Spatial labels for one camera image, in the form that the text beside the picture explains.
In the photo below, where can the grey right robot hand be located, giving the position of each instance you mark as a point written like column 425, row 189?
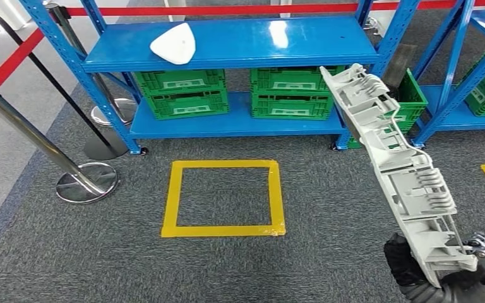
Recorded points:
column 456, row 292

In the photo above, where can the grey plastic wheel cover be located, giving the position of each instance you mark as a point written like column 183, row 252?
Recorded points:
column 410, row 188

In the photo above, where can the blue metal shelf rack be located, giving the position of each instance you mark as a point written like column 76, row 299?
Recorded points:
column 451, row 117
column 234, row 42

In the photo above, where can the white triangular plastic part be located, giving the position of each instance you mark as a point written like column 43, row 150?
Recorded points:
column 175, row 44

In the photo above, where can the black caster wheel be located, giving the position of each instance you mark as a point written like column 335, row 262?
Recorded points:
column 333, row 146
column 143, row 151

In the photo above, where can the green open plastic crate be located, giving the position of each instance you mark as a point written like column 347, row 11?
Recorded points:
column 414, row 104

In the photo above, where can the dark grey flat panel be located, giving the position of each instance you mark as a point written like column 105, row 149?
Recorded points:
column 399, row 67

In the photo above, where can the yellow floor tape square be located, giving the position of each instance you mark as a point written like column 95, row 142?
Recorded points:
column 169, row 200

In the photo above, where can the red barrier belt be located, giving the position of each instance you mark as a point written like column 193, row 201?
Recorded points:
column 225, row 9
column 14, row 58

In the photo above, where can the black stanchion with round base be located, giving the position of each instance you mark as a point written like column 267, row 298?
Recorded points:
column 104, row 148

